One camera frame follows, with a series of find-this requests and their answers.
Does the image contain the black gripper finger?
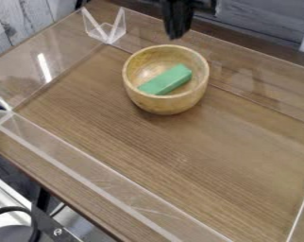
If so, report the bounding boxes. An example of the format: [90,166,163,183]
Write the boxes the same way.
[159,0,177,40]
[175,0,194,38]

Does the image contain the green rectangular block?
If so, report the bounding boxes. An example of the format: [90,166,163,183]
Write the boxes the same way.
[137,64,193,95]

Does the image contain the brown wooden bowl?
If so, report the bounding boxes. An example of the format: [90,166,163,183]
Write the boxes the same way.
[122,44,210,115]

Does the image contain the black table leg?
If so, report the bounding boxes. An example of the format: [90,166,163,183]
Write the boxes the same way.
[35,188,51,212]

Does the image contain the black metal clamp plate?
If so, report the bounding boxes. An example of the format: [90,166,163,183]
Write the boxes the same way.
[34,212,82,242]

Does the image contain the clear acrylic corner bracket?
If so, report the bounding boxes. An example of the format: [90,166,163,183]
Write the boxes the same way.
[81,8,126,44]

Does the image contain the black cable loop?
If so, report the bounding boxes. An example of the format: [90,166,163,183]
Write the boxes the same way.
[0,206,42,242]

